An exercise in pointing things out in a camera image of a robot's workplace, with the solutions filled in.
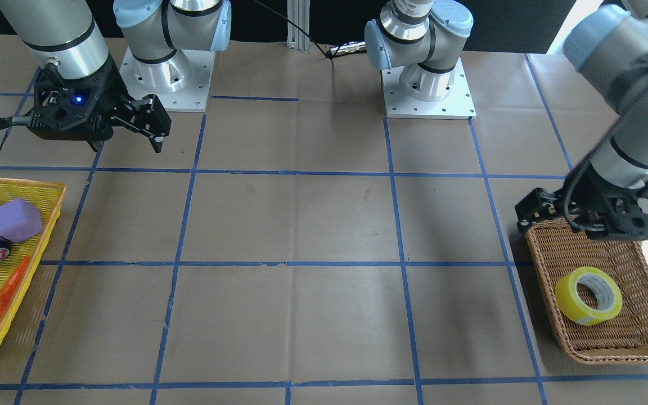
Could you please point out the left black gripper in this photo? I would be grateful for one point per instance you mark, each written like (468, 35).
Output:
(585, 190)

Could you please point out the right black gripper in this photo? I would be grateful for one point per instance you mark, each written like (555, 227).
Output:
(111, 85)

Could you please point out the yellow tape roll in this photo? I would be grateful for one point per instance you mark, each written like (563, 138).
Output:
(588, 296)

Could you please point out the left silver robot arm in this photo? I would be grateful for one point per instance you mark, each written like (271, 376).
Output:
(609, 48)

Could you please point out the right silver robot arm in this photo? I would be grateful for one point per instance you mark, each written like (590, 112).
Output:
(67, 32)

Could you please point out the brown wicker basket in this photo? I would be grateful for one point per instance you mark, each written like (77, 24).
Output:
(556, 251)

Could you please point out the purple foam cube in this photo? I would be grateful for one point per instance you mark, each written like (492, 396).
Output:
(19, 220)

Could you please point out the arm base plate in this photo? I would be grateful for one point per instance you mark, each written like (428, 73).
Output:
(413, 93)
(181, 84)

